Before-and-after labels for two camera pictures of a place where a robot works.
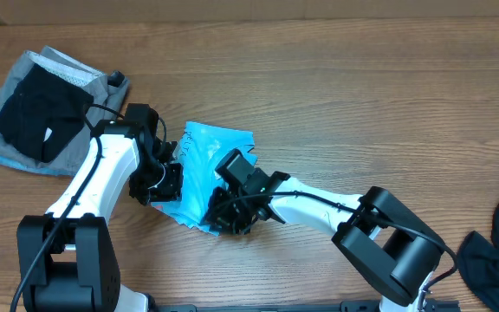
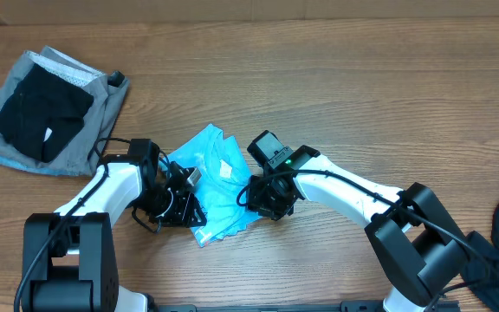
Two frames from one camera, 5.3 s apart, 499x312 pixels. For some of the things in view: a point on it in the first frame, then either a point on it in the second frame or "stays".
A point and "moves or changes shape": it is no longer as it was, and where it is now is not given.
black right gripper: (217, 217) → (258, 205)
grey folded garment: (108, 104) stays
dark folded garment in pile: (43, 113) stays
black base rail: (344, 306) stays
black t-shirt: (489, 274) stays
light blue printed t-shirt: (201, 149) moves or changes shape
